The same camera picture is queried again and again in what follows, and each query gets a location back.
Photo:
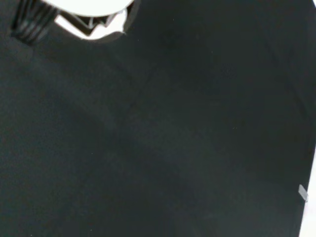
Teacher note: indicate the grey tape piece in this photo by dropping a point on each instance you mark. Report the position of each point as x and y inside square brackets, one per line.
[303, 193]

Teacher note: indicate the black bench cloth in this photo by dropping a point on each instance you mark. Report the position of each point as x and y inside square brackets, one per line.
[158, 138]

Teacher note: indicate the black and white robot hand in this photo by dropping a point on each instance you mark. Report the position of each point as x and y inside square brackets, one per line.
[98, 7]

